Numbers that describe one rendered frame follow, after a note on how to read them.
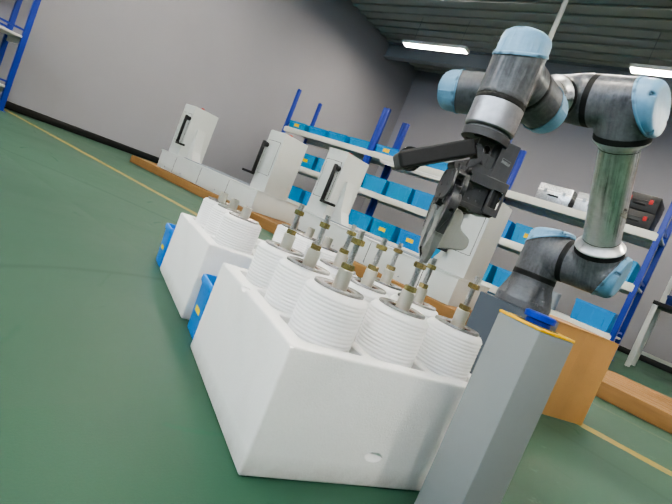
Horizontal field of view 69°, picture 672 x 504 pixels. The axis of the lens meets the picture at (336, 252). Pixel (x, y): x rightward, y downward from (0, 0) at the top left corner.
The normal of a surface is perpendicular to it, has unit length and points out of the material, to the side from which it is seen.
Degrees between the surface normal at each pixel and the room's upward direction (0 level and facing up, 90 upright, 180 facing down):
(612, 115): 128
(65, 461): 0
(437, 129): 90
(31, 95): 90
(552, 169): 90
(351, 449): 90
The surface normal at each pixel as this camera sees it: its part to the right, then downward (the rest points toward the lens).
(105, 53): 0.72, 0.35
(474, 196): 0.07, 0.11
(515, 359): -0.83, -0.30
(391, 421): 0.42, 0.25
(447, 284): -0.58, -0.17
